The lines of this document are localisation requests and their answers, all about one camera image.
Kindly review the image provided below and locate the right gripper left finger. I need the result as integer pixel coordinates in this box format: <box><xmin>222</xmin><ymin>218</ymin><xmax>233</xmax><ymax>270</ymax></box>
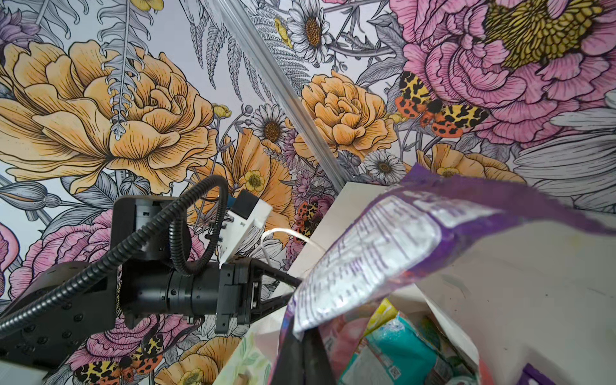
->
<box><xmin>269</xmin><ymin>327</ymin><xmax>304</xmax><ymax>385</ymax></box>

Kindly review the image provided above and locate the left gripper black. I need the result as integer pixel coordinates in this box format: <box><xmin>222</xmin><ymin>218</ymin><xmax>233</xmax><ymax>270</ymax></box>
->
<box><xmin>120</xmin><ymin>258</ymin><xmax>303</xmax><ymax>334</ymax></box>

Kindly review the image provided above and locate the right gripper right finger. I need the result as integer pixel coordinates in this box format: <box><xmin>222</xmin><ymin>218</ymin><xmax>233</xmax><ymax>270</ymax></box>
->
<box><xmin>303</xmin><ymin>328</ymin><xmax>336</xmax><ymax>385</ymax></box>

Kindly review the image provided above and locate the teal red candy bag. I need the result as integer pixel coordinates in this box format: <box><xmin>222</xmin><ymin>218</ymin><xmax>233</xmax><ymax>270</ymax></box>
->
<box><xmin>338</xmin><ymin>314</ymin><xmax>478</xmax><ymax>385</ymax></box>

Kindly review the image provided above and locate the yellow snack bag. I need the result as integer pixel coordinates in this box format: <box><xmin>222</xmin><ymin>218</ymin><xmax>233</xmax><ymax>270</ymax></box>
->
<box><xmin>364</xmin><ymin>298</ymin><xmax>399</xmax><ymax>337</ymax></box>

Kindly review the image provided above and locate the purple snack packet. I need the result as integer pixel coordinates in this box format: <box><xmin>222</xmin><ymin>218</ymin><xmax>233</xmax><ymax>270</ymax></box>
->
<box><xmin>278</xmin><ymin>163</ymin><xmax>616</xmax><ymax>347</ymax></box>
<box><xmin>517</xmin><ymin>364</ymin><xmax>555</xmax><ymax>385</ymax></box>

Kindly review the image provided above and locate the red paper gift bag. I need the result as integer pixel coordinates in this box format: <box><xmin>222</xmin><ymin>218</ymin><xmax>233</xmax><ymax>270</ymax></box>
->
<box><xmin>218</xmin><ymin>174</ymin><xmax>615</xmax><ymax>384</ymax></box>

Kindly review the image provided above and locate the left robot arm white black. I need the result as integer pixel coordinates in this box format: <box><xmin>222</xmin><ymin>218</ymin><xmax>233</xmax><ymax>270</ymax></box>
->
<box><xmin>1</xmin><ymin>187</ymin><xmax>300</xmax><ymax>370</ymax></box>

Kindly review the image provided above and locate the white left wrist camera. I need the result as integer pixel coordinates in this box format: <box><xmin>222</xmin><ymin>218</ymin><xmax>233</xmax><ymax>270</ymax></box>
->
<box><xmin>218</xmin><ymin>189</ymin><xmax>273</xmax><ymax>267</ymax></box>

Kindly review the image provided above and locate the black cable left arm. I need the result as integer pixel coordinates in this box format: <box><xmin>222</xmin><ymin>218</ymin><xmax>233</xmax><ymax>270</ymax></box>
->
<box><xmin>0</xmin><ymin>174</ymin><xmax>230</xmax><ymax>338</ymax></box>

